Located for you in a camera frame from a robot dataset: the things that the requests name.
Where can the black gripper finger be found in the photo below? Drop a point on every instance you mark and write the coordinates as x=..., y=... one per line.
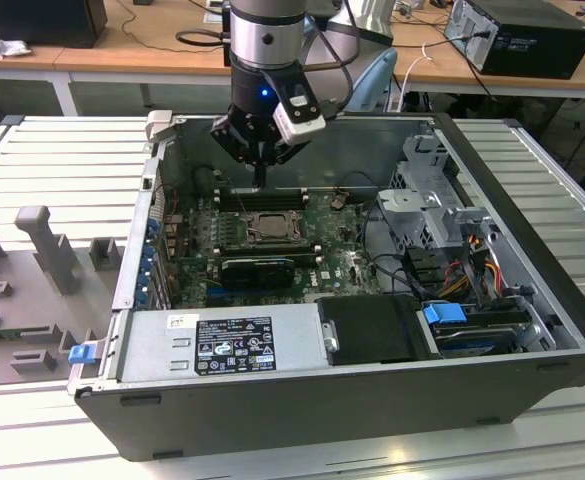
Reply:
x=232, y=140
x=272, y=152

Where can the silver topped CPU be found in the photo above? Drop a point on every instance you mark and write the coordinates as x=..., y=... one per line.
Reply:
x=274, y=225

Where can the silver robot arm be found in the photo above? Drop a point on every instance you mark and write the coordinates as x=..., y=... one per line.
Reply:
x=267, y=30

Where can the black RAM slot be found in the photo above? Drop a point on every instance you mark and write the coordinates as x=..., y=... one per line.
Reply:
x=272, y=251
x=272, y=246
x=282, y=206
x=307, y=256
x=307, y=262
x=282, y=201
x=282, y=196
x=282, y=191

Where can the CPU socket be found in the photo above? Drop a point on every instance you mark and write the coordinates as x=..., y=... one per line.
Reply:
x=252, y=220

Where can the silver coin battery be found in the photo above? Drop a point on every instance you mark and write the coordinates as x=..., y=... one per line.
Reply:
x=338, y=201

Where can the green motherboard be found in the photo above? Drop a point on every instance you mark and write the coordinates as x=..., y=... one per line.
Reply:
x=342, y=222

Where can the black graphics card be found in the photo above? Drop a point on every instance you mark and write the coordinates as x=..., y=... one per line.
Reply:
x=257, y=272

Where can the wooden desk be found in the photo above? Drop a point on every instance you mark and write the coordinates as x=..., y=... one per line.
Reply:
x=122, y=55
x=437, y=70

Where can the silver metal drive cage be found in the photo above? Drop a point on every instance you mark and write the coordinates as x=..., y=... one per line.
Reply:
x=412, y=200

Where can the black plastic shroud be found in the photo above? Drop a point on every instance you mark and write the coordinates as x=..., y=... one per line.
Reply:
x=367, y=325

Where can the black box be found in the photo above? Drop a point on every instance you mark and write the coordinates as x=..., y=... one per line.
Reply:
x=37, y=20

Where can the silver power supply unit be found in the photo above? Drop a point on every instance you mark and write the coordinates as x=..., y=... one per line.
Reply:
x=147, y=350

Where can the hard disk in blue carrier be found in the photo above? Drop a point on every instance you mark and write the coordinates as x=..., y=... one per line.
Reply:
x=444, y=315

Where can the crumpled white paper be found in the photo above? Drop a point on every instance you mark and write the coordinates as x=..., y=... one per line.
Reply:
x=2, y=47

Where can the grey parts rack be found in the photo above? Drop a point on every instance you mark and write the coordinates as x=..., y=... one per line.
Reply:
x=32, y=300

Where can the blue plastic latch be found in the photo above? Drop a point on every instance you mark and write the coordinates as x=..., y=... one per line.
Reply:
x=81, y=354

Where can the black and grey PC case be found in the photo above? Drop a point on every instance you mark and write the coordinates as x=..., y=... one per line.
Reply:
x=322, y=415

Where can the black PC tower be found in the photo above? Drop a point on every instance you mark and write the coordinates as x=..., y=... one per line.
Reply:
x=537, y=50

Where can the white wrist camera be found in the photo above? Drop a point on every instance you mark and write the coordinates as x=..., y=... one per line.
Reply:
x=299, y=127

